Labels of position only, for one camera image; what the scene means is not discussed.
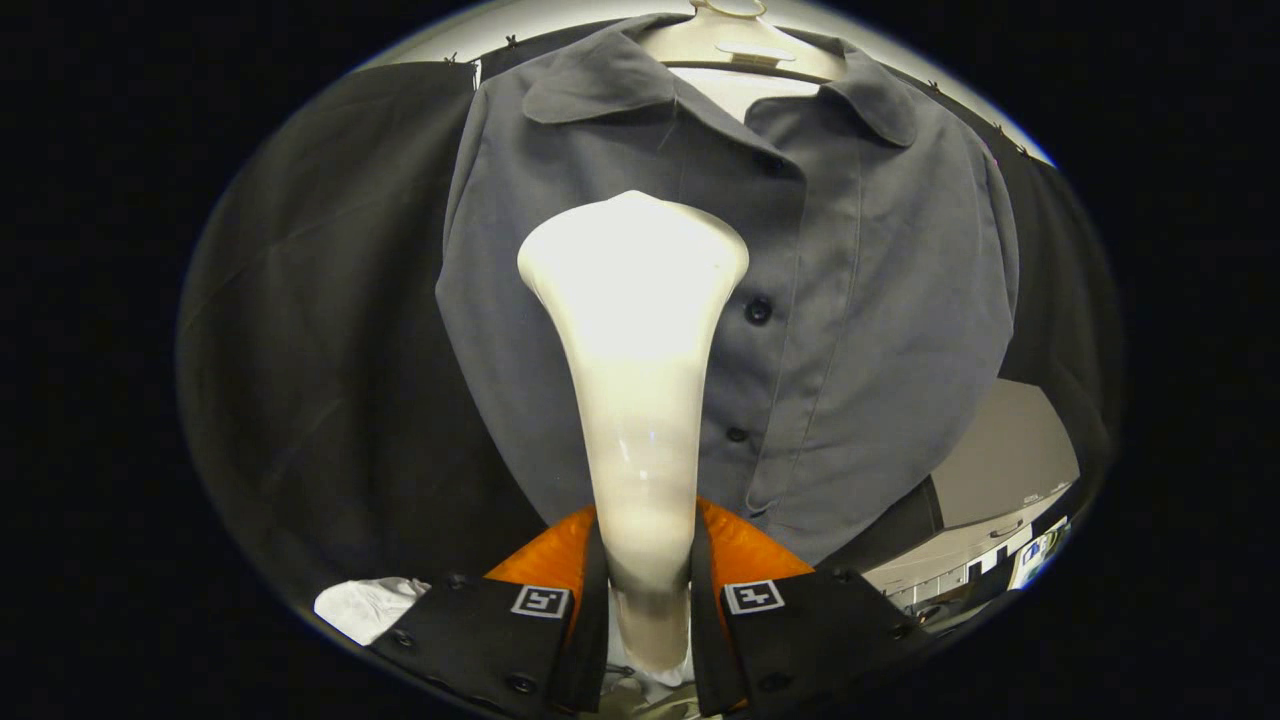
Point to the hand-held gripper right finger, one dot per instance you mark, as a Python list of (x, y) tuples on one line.
[(820, 630)]

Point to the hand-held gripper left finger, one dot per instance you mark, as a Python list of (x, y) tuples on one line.
[(480, 640)]

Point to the white garment steamer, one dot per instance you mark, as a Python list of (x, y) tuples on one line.
[(640, 380)]

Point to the grey button shirt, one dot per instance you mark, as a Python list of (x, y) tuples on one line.
[(880, 300)]

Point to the cream clothes hanger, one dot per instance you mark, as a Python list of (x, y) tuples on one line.
[(720, 45)]

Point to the white crumpled cloth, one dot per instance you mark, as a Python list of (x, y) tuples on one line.
[(365, 605)]

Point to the white side desk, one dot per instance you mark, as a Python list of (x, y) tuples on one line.
[(1035, 555)]

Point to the grey cabinet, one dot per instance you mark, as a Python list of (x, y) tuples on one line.
[(1000, 450)]

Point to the white inner cloth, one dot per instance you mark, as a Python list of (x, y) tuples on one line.
[(740, 95)]

